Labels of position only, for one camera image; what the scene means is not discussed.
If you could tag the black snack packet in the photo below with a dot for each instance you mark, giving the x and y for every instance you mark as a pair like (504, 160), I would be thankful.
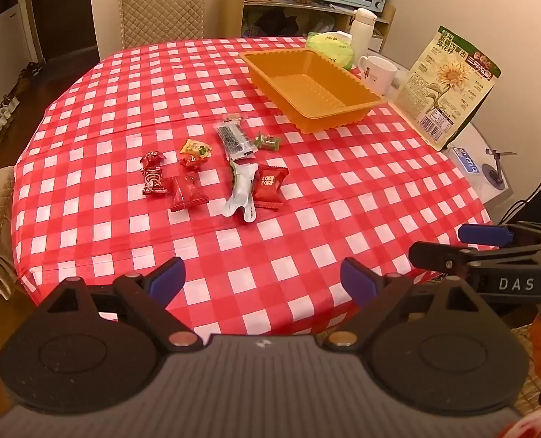
(234, 139)

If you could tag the green tissue pack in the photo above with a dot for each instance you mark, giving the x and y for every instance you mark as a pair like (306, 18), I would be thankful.
(334, 48)

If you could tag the chair with quilted cover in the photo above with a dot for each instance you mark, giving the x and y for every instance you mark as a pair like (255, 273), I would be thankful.
(160, 9)

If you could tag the dark shoes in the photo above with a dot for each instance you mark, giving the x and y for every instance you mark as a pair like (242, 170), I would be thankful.
(28, 73)

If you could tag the yellow green candy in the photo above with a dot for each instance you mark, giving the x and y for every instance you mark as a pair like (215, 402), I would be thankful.
(196, 147)

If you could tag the red checkered tablecloth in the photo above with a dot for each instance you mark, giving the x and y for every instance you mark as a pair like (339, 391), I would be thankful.
(297, 223)

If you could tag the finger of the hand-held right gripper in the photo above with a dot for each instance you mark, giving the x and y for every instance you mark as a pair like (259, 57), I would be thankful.
(485, 234)
(434, 255)

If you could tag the white thermos bottle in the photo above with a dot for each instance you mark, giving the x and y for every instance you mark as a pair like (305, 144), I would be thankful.
(362, 27)

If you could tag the black bag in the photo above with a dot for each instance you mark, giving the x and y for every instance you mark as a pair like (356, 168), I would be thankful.
(275, 23)

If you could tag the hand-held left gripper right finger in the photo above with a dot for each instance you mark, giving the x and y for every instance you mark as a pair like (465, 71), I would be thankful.
(359, 281)

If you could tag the red square snack packet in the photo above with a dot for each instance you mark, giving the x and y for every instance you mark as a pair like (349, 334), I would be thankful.
(269, 185)

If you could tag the wooden shelf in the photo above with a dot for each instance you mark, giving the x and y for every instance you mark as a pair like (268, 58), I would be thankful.
(234, 4)

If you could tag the small blue box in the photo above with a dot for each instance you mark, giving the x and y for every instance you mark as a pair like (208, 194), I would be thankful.
(465, 160)

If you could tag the dark red printed candy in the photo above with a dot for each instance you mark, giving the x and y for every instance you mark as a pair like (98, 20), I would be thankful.
(154, 184)

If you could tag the silver white snack packet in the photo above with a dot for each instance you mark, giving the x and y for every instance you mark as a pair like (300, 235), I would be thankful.
(240, 189)

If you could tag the metal stand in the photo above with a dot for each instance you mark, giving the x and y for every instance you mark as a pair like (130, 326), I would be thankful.
(496, 175)

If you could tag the dark wooden door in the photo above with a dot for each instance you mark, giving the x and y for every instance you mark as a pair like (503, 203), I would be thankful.
(65, 4)

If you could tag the small shiny red candy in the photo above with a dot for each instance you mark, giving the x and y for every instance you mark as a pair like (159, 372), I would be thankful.
(153, 159)

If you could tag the sunflower seed bag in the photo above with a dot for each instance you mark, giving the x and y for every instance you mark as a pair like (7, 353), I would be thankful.
(444, 91)

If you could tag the red pyramid candy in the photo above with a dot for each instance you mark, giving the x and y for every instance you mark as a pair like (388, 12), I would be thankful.
(186, 194)

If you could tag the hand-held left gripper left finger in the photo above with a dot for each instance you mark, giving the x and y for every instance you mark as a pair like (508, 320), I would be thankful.
(167, 279)

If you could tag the white mug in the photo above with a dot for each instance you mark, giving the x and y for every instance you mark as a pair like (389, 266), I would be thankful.
(380, 75)

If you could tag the orange plastic tray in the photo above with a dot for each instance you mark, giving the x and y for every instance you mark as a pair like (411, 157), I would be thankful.
(307, 86)

